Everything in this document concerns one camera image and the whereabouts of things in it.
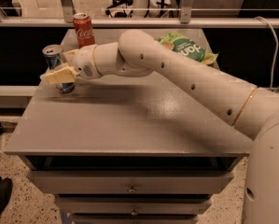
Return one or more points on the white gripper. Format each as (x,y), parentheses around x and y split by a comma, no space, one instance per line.
(84,62)

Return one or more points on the blue silver Red Bull can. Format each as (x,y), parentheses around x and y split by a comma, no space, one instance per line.
(53,55)

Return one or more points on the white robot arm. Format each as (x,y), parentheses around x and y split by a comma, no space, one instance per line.
(250,110)

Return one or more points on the red Coca-Cola can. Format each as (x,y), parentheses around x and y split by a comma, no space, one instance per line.
(84,30)

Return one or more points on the black office chair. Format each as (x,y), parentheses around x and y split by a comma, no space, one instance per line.
(117,3)

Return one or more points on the metal railing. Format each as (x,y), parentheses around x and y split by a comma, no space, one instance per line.
(142,13)

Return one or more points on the green chip bag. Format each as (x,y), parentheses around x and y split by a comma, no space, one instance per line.
(186,47)

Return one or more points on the top grey drawer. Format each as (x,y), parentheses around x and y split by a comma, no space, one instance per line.
(130,182)

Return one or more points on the grey drawer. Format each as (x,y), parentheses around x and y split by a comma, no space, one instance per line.
(130,182)
(133,204)
(128,219)

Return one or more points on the middle grey drawer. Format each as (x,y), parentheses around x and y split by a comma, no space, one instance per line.
(133,204)

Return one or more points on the bottom grey drawer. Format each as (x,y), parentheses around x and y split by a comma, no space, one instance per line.
(128,219)

